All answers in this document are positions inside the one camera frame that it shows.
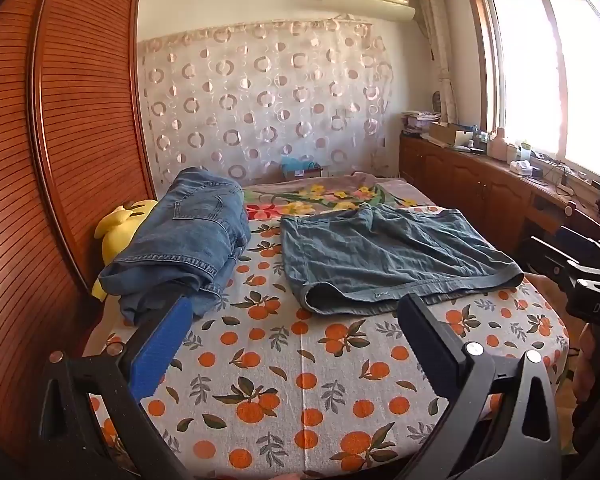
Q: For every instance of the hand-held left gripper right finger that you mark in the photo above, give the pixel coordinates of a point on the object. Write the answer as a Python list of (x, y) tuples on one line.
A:
[(425, 340)]

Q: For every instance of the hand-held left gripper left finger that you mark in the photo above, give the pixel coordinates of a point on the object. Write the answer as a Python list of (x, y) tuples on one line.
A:
[(159, 350)]

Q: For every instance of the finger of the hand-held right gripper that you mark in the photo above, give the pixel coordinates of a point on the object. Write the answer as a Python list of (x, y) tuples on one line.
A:
[(570, 249), (597, 271)]

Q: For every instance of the grey-blue denim short pants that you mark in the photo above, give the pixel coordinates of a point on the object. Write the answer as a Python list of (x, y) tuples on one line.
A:
[(380, 255)]

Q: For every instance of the person's right hand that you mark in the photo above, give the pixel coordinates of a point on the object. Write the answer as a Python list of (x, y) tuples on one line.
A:
[(594, 360)]

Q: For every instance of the yellow plush toy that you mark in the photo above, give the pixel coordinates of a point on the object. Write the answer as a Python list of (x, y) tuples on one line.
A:
[(117, 240)]

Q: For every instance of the folded blue denim jeans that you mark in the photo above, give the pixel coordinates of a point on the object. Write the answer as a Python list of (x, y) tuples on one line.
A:
[(190, 230)]

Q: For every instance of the bed with orange print sheet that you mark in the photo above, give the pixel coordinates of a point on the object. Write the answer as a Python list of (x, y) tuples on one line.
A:
[(305, 375)]

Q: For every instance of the long wooden cabinet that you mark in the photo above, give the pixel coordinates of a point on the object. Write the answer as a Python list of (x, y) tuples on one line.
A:
[(460, 180)]

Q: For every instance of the open cardboard box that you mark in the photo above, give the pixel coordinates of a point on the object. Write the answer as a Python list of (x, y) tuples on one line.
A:
[(450, 134)]

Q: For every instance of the floral blanket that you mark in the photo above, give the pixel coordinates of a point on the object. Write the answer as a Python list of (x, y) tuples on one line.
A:
[(320, 200)]

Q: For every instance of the stack of papers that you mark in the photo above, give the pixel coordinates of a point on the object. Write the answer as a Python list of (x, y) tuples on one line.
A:
[(420, 122)]

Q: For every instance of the teal tissue box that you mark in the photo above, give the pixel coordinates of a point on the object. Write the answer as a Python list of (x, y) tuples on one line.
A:
[(301, 166)]

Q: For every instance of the white tied window curtain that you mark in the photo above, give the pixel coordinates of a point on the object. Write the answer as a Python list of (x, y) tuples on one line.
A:
[(440, 50)]

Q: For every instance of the wooden slatted wardrobe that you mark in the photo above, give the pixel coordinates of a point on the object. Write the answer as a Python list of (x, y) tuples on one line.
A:
[(55, 135)]

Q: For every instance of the sheer circle pattern curtain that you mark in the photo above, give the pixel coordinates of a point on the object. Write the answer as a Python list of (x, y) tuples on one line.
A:
[(260, 100)]

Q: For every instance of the wooden frame window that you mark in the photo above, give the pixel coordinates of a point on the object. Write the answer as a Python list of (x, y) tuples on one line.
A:
[(530, 60)]

